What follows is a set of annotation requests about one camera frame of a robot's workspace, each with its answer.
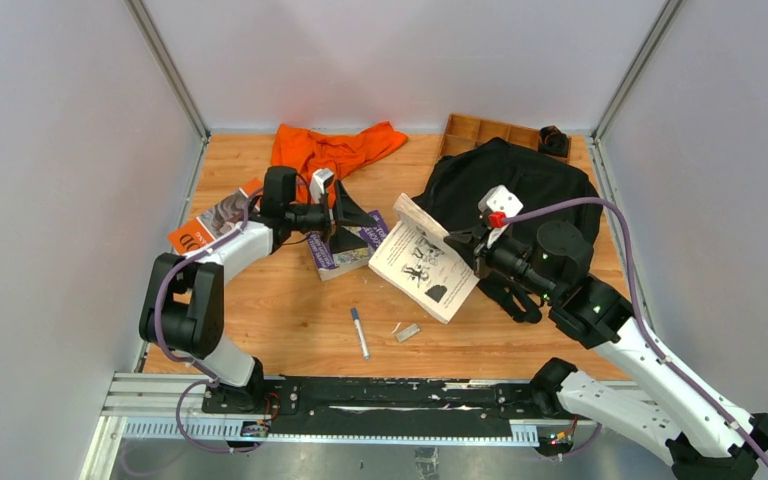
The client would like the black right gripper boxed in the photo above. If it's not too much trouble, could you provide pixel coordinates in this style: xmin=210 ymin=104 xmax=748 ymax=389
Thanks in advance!
xmin=445 ymin=222 xmax=560 ymax=304

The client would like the green treehouse paperback book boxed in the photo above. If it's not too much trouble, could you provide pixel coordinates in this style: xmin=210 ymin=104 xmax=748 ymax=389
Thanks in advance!
xmin=368 ymin=193 xmax=478 ymax=324

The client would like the black student backpack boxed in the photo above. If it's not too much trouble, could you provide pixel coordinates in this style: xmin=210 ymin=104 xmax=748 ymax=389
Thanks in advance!
xmin=412 ymin=137 xmax=603 ymax=324

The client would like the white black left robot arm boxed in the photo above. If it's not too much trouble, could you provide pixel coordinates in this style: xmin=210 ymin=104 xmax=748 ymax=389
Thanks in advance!
xmin=138 ymin=166 xmax=377 ymax=413

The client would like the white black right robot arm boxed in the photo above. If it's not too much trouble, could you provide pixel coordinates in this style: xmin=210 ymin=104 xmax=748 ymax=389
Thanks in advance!
xmin=445 ymin=221 xmax=768 ymax=479

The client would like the purple paperback book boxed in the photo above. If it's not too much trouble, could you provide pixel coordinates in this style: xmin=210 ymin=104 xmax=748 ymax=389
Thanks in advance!
xmin=306 ymin=210 xmax=389 ymax=281

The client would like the orange cloth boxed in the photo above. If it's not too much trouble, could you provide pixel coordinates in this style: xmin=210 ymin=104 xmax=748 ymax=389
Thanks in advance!
xmin=270 ymin=122 xmax=409 ymax=184

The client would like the orange cover book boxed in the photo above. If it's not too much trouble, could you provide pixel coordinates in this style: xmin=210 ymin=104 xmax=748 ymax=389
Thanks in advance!
xmin=167 ymin=179 xmax=263 ymax=255

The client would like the wooden compartment tray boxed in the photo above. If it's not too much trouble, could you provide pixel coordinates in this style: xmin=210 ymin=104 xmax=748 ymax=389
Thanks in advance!
xmin=438 ymin=113 xmax=572 ymax=164

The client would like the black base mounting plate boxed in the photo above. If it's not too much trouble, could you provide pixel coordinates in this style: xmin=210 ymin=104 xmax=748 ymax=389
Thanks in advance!
xmin=201 ymin=376 xmax=574 ymax=439

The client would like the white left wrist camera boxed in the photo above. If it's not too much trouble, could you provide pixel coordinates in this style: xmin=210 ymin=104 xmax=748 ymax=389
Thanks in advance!
xmin=309 ymin=168 xmax=334 ymax=207

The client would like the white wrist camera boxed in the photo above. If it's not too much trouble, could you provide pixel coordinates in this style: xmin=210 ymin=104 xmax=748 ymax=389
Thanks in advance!
xmin=309 ymin=168 xmax=334 ymax=207
xmin=478 ymin=185 xmax=524 ymax=229

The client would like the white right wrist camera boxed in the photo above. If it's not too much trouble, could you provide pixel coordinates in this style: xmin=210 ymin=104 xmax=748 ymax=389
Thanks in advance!
xmin=478 ymin=185 xmax=524 ymax=229

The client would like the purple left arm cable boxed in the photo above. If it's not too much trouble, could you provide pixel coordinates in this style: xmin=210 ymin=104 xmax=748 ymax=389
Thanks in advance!
xmin=120 ymin=188 xmax=273 ymax=478

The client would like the aluminium frame rail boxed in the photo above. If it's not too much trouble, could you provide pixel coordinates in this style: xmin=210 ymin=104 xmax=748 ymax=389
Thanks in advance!
xmin=79 ymin=372 xmax=703 ymax=480

